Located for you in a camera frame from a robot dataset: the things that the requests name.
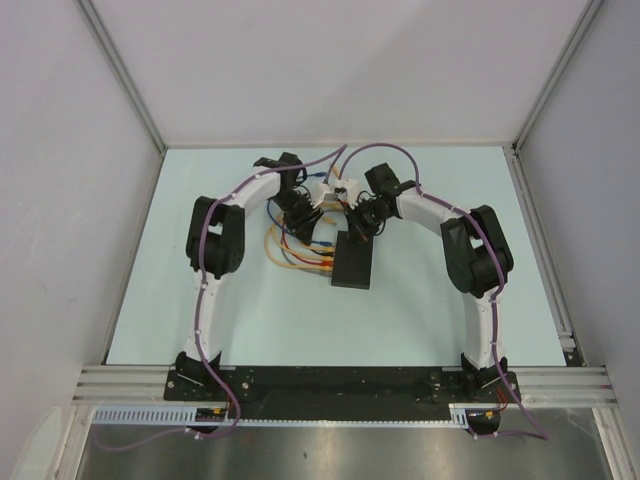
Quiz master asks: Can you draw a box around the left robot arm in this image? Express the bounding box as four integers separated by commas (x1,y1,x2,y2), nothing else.
175,152,322,400

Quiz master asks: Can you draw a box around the left aluminium corner post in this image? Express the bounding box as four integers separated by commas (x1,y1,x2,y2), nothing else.
74,0,167,156

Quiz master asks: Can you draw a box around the yellow ethernet cable middle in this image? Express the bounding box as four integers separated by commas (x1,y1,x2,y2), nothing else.
268,219,335,269

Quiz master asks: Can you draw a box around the aluminium corner post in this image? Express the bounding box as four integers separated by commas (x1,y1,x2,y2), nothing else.
74,0,167,156
511,0,607,152

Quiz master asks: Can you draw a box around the black network switch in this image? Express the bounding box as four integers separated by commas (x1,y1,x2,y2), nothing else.
331,231,374,290

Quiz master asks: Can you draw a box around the black ethernet cable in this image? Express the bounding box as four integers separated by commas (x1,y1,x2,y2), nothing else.
294,167,389,241

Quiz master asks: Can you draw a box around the yellow ethernet cable lower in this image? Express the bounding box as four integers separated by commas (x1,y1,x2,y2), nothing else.
263,227,334,276

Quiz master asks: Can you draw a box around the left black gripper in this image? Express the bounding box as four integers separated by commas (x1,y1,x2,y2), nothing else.
271,190,324,246

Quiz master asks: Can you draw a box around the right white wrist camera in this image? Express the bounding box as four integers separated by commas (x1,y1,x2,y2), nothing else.
334,179,362,209

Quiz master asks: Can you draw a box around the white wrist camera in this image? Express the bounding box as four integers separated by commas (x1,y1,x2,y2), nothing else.
334,179,362,209
309,182,341,207

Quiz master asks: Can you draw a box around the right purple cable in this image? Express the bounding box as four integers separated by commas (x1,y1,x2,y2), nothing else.
339,143,549,441

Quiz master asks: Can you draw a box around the grey ethernet cable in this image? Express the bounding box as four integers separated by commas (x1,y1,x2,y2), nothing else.
279,247,334,274

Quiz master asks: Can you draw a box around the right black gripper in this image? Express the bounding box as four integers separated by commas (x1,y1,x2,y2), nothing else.
343,198,391,247

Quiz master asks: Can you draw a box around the white slotted cable duct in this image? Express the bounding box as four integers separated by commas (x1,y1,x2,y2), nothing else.
93,405,468,429

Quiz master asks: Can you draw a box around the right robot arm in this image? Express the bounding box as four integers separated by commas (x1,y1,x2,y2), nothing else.
337,163,514,401

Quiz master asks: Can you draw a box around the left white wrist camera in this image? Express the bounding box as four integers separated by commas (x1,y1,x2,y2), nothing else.
309,182,341,207

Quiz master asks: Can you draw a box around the right aluminium side rail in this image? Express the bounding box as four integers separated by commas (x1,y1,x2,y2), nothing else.
503,145,585,367

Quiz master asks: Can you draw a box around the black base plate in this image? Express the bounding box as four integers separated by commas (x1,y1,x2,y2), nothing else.
164,364,521,421

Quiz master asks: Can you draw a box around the right aluminium corner post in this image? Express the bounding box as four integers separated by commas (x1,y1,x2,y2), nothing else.
511,0,607,152

